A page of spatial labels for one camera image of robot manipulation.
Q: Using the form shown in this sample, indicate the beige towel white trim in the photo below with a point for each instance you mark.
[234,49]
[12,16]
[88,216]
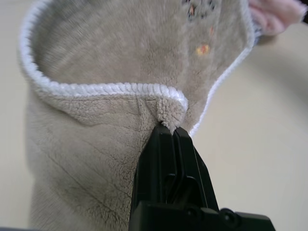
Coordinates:
[96,144]

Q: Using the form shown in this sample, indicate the pink folded towel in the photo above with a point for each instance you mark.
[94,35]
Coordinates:
[276,16]

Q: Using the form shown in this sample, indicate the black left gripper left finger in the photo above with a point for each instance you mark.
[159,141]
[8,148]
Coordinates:
[156,168]

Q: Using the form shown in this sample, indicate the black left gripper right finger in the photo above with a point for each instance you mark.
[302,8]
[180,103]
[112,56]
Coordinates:
[195,178]

